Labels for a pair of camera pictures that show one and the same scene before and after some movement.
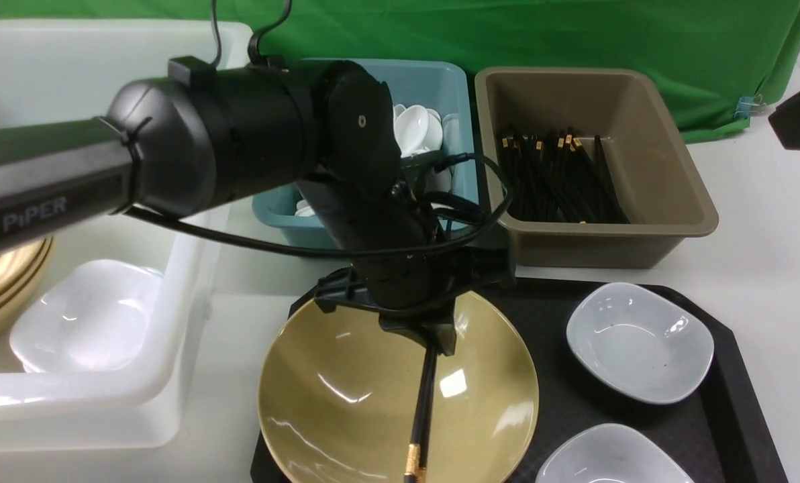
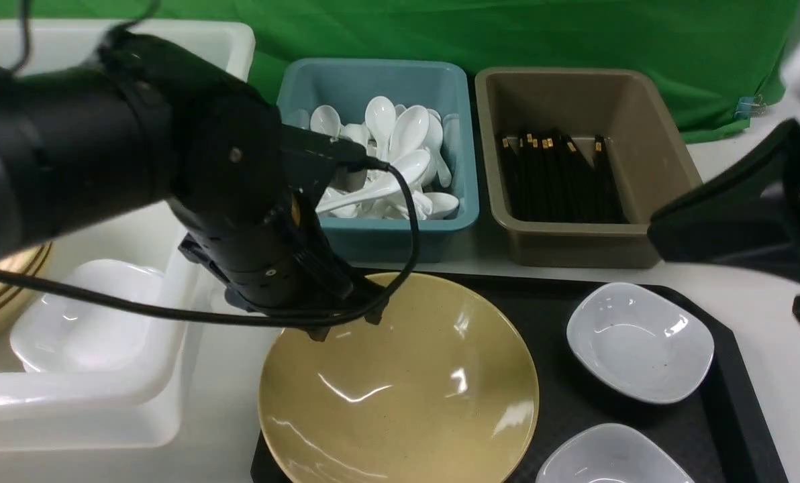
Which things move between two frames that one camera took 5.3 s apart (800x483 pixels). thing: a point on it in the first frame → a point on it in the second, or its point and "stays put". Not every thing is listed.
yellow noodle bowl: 338,396 stays put
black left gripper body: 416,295 → 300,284
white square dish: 641,343 stays put
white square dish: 609,453 stays put
